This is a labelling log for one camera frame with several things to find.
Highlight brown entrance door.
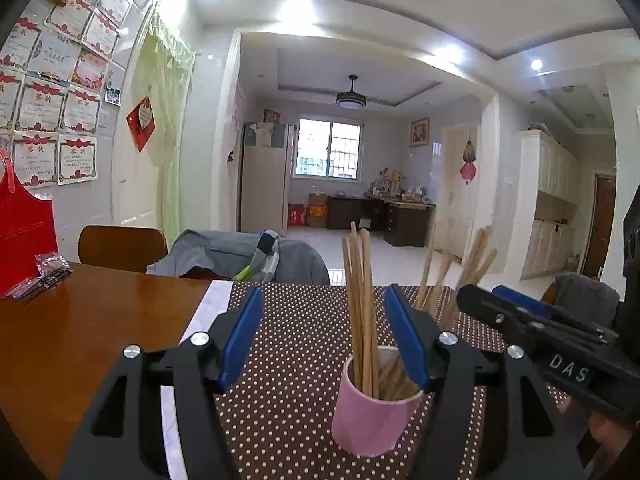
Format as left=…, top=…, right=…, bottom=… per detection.
left=582, top=172, right=616, bottom=278

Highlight colourful toy clutter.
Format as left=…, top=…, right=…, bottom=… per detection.
left=367, top=167, right=431, bottom=205

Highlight pink cup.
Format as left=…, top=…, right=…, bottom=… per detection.
left=331, top=345, right=425, bottom=458

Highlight dark wooden desk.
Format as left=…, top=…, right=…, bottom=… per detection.
left=326, top=192, right=436, bottom=247

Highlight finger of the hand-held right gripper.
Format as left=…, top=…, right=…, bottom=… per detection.
left=456, top=284, right=602, bottom=362
left=492, top=285, right=620, bottom=344

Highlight barred window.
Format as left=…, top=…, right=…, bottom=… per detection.
left=295, top=117, right=363, bottom=181

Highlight round ceiling fan lamp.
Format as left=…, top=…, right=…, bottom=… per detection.
left=336, top=75, right=367, bottom=110

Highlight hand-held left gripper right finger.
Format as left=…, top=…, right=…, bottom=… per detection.
left=384, top=284, right=586, bottom=480

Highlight red bag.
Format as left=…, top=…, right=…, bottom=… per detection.
left=0, top=150, right=57, bottom=298

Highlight brown wooden chair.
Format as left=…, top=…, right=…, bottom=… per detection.
left=78, top=225, right=168, bottom=277

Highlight brown cardboard boxes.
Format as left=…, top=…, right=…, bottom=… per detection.
left=306, top=192, right=328, bottom=228

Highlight white marbled table mat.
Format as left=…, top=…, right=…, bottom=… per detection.
left=160, top=280, right=233, bottom=480

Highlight clear packet of black items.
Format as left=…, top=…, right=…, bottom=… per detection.
left=10, top=252, right=72, bottom=301

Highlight red hanging door decoration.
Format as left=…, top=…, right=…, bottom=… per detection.
left=460, top=132, right=478, bottom=186

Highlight white tall cabinet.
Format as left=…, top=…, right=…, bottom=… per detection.
left=520, top=130, right=581, bottom=281

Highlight bunch of wooden chopsticks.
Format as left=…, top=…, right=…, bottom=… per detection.
left=341, top=221, right=498, bottom=402

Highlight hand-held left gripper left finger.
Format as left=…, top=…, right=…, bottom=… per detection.
left=59, top=287, right=264, bottom=480

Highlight wall of red-trimmed certificates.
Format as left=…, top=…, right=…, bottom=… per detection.
left=0, top=0, right=133, bottom=191

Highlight chair with grey jacket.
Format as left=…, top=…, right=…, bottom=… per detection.
left=146, top=229, right=331, bottom=286

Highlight person's right hand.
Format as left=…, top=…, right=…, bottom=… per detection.
left=589, top=409, right=640, bottom=467

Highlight white refrigerator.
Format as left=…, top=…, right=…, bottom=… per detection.
left=239, top=121, right=291, bottom=237

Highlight brown polka dot tablecloth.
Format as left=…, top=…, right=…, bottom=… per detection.
left=212, top=282, right=571, bottom=480

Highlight pale green curtain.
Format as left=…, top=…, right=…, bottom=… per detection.
left=135, top=7, right=196, bottom=251

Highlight white door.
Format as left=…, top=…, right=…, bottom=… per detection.
left=440, top=122, right=483, bottom=266

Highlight red diamond wall decoration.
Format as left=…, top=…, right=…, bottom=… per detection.
left=126, top=96, right=153, bottom=153

